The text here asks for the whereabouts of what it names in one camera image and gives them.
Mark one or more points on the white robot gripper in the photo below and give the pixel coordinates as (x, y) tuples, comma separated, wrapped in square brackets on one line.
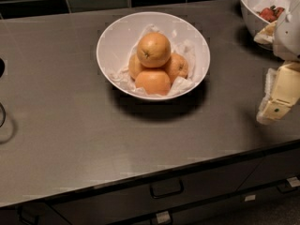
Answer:
[(288, 37)]

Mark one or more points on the orange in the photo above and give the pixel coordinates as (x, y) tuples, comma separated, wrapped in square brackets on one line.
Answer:
[(154, 82), (177, 66), (135, 67), (154, 50)]

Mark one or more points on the white bowl with strawberries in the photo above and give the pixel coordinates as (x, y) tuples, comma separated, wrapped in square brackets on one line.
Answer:
[(250, 10)]

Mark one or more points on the white ceramic bowl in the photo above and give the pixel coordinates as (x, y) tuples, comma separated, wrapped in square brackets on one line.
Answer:
[(116, 42)]

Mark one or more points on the red strawberries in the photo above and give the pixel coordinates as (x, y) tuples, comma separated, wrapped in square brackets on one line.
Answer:
[(271, 14)]

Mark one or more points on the white paper liner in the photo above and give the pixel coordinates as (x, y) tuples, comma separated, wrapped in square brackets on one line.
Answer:
[(180, 85)]

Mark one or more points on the dark drawer front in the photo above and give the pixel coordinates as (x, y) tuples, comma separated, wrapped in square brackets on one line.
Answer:
[(200, 183)]

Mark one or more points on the black drawer handle right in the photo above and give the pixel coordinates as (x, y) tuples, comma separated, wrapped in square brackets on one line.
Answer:
[(289, 185)]

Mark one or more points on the black drawer handle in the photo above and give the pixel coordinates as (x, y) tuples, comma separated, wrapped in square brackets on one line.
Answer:
[(28, 215), (289, 185), (166, 188)]

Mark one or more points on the black drawer handle centre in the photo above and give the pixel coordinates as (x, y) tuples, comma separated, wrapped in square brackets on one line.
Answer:
[(166, 188)]

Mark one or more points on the lower drawer handle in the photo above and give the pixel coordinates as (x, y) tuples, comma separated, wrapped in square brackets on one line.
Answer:
[(162, 218)]

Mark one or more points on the black drawer handle left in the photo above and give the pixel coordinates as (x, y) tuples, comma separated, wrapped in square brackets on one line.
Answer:
[(28, 215)]

